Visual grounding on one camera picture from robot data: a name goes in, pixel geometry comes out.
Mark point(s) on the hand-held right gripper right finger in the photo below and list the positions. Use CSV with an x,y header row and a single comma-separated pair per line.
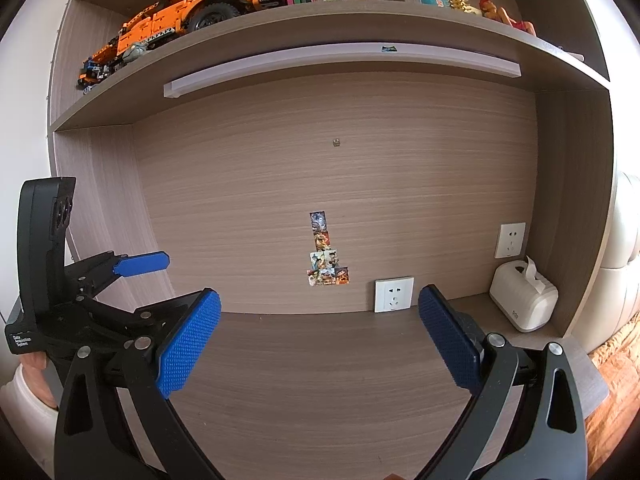
x,y
450,345

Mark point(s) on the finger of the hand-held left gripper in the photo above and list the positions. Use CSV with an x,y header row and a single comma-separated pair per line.
x,y
142,262
155,317

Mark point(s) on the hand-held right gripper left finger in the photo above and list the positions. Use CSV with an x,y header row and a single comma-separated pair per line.
x,y
190,345

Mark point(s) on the person's left forearm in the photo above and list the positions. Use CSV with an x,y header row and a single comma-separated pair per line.
x,y
22,405

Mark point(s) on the white tissue box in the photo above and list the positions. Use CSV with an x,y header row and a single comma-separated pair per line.
x,y
520,300

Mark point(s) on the group of cartoon stickers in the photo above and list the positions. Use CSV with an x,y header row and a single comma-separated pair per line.
x,y
322,260

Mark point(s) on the orange blanket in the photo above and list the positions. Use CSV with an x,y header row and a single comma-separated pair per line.
x,y
620,385

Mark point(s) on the cream padded headboard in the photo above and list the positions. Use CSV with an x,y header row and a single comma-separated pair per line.
x,y
622,270

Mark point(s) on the small orange blue toy car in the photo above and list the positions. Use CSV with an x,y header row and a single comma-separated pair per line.
x,y
95,72

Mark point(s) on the grey-green toy figure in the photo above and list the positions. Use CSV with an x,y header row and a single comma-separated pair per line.
x,y
135,52

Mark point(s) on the orange toy truck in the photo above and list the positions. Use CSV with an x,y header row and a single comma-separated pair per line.
x,y
200,5

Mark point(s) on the white light bar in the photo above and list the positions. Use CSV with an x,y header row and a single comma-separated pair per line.
x,y
325,55

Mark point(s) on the white flat strip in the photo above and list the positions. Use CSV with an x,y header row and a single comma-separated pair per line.
x,y
570,54

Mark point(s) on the wooden shelf unit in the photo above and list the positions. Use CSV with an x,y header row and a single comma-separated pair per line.
x,y
350,22

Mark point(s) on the red orange figurine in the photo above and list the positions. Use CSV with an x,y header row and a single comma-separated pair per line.
x,y
505,15

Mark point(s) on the white wall socket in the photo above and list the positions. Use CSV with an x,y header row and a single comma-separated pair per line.
x,y
510,240
394,294

